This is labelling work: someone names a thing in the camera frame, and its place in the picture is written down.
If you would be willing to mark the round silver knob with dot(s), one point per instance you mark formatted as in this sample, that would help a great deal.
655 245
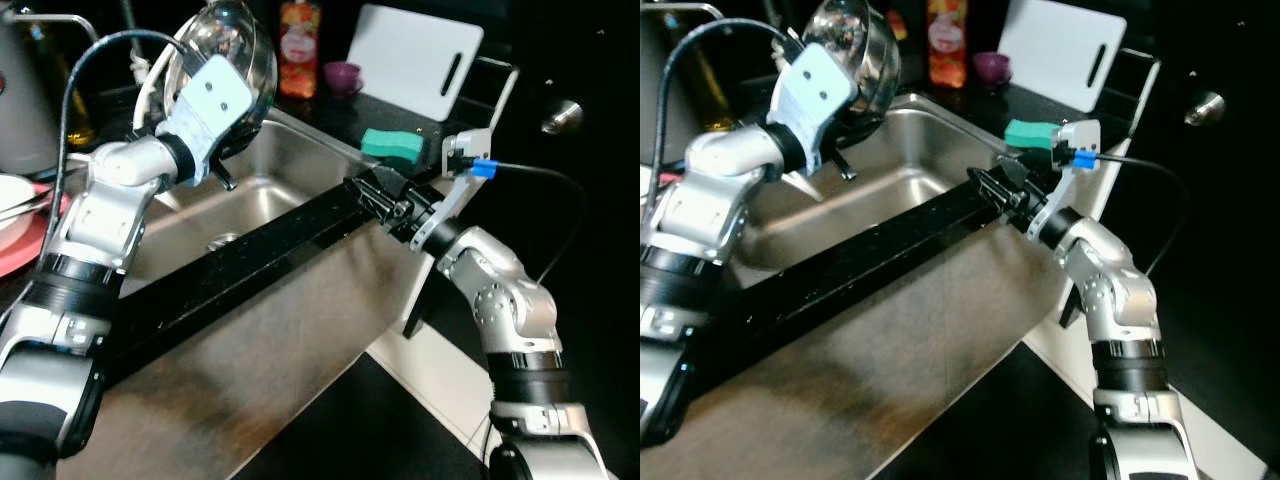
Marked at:
1205 107
562 117

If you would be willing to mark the yellow oil bottle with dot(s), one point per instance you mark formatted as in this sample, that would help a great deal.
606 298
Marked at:
75 110
715 100

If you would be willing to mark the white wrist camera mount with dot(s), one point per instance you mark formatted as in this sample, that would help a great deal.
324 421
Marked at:
815 95
1050 205
455 195
210 100

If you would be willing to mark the pink plate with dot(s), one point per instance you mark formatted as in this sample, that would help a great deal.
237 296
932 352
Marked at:
25 262

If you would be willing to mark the white cutting board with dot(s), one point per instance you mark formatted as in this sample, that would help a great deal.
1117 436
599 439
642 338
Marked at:
1050 50
400 60

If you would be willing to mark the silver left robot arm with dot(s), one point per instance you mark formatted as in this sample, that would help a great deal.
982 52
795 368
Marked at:
90 220
700 200

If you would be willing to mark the purple cup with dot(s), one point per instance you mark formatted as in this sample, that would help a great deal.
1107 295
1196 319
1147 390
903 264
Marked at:
343 78
992 68

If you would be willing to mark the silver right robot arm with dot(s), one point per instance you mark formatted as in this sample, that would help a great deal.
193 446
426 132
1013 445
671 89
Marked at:
500 300
1110 290

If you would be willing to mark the green sponge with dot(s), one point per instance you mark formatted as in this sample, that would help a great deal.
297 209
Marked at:
1030 135
392 147

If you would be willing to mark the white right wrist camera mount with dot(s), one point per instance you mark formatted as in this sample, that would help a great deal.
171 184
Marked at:
455 195
1050 205

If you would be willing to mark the shiny steel mixing bowl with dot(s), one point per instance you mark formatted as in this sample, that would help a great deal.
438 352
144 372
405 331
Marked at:
870 50
245 50

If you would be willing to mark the silver faucet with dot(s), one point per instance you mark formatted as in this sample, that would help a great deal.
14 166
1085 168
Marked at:
690 8
50 16

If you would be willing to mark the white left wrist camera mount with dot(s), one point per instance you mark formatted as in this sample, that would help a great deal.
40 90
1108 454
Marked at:
210 100
815 95

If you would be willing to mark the orange dish soap bottle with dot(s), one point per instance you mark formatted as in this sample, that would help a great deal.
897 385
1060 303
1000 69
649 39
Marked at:
300 50
947 45

